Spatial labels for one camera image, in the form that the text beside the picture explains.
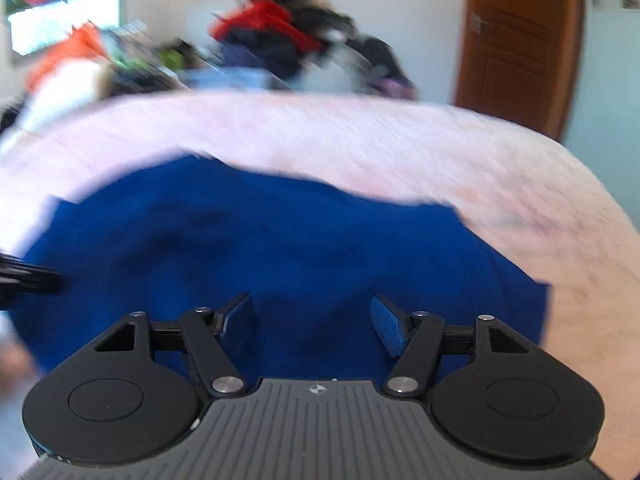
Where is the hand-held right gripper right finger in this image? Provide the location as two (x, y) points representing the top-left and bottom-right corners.
(370, 295), (538, 401)

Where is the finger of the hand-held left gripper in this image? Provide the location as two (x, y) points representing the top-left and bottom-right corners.
(0, 252), (68, 306)

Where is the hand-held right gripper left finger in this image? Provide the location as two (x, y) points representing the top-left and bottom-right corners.
(92, 291), (253, 401)

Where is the blue beaded sweater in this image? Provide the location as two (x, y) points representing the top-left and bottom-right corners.
(10, 155), (553, 401)

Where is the pile of clothes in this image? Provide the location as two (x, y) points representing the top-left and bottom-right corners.
(207, 0), (358, 81)

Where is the pink bed blanket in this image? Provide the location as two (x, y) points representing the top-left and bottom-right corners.
(0, 87), (640, 480)

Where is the white quilt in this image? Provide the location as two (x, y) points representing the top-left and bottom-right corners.
(15, 60), (113, 133)

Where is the orange plastic bag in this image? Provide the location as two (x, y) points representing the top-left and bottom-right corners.
(25, 22), (108, 91)

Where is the light blue folded blanket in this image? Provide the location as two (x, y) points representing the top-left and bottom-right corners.
(182, 67), (291, 92)

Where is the purple bag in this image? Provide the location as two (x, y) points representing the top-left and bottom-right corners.
(375, 77), (416, 101)

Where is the pale blue bundle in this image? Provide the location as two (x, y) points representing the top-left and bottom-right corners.
(295, 42), (373, 93)

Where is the window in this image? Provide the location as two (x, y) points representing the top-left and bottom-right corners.
(7, 0), (126, 58)

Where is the green stool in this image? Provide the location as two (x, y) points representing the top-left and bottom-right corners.
(155, 42), (196, 73)

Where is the black bag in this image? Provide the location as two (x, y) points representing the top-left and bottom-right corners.
(350, 35), (406, 86)

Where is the brown wooden door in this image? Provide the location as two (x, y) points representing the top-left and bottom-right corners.
(452, 0), (586, 141)

